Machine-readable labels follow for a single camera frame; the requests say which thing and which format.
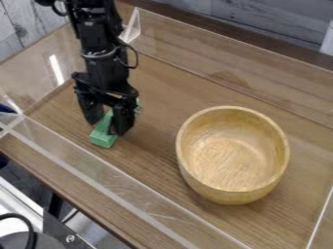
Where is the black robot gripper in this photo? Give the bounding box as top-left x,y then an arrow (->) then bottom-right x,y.
71,52 -> 139,136

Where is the green rectangular block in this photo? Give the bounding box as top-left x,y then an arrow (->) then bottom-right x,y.
88,98 -> 143,150

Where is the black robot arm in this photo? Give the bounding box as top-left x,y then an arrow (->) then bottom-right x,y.
35,0 -> 139,136

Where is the brown wooden bowl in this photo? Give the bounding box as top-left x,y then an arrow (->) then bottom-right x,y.
175,106 -> 290,205

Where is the blue object at left edge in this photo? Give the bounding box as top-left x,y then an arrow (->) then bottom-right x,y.
0,102 -> 17,169

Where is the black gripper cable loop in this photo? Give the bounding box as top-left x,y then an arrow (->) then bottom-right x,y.
114,41 -> 140,70

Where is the clear acrylic tray wall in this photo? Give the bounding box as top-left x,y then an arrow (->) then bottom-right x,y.
0,4 -> 333,249

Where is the black metal bracket with screw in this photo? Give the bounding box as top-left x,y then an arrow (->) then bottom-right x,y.
43,212 -> 96,249

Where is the black cable at bottom left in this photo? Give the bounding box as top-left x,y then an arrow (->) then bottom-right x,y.
0,212 -> 37,249

